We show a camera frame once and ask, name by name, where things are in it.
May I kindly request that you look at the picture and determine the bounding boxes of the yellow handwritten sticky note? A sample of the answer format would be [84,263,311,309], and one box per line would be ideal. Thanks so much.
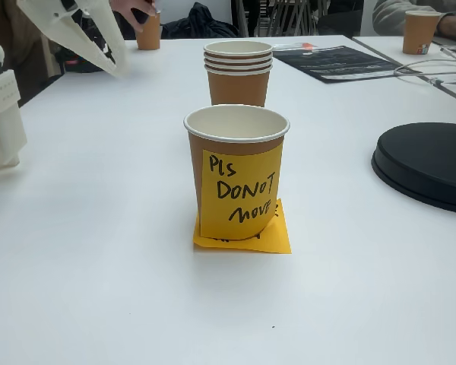
[192,198,293,255]
[200,144,283,240]

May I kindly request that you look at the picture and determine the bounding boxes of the brown paper cup with note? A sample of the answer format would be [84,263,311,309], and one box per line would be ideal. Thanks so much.
[182,104,291,240]

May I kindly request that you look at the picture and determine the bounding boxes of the black printed brochure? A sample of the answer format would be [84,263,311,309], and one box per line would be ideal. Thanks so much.
[273,45,423,84]

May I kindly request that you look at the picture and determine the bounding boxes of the black round disc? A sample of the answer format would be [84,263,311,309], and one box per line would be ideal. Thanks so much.
[371,122,456,216]

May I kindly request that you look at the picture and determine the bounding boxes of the grey laptop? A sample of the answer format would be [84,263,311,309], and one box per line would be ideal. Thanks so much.
[431,33,456,49]

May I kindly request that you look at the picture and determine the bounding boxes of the person's hand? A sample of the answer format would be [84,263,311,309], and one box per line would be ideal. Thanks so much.
[111,0,160,33]
[435,13,456,41]

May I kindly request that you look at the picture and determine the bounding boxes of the white and orange packet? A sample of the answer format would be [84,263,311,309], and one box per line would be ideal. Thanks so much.
[272,41,321,52]

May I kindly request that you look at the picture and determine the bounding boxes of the white cable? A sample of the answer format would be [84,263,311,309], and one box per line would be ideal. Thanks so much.
[394,44,456,87]

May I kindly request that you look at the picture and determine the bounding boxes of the person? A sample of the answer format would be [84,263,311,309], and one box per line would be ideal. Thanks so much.
[0,0,65,108]

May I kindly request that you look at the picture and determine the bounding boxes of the brown paper cup with label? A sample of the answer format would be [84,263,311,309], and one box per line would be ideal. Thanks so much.
[402,10,443,56]

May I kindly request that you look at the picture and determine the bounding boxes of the black bag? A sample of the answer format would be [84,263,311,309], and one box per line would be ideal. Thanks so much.
[161,2,239,40]

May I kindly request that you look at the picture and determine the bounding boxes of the metal chair frames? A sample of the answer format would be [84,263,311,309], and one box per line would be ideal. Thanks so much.
[231,0,321,38]

